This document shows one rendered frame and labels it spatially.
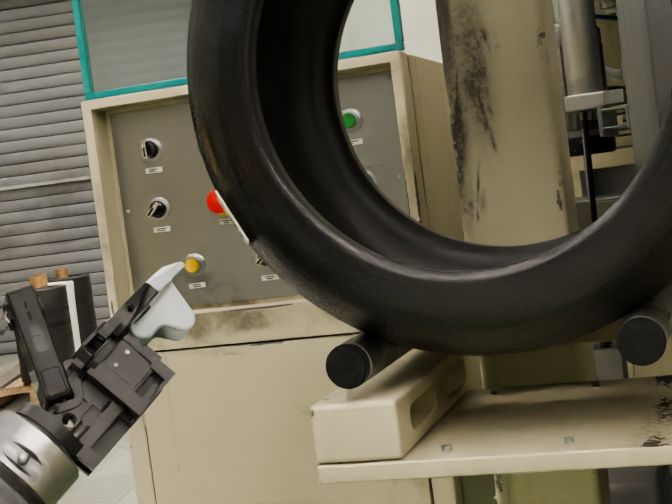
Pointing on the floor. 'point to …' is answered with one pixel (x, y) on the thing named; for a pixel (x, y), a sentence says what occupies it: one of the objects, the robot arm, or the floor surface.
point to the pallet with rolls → (76, 306)
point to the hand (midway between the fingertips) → (168, 268)
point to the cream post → (515, 186)
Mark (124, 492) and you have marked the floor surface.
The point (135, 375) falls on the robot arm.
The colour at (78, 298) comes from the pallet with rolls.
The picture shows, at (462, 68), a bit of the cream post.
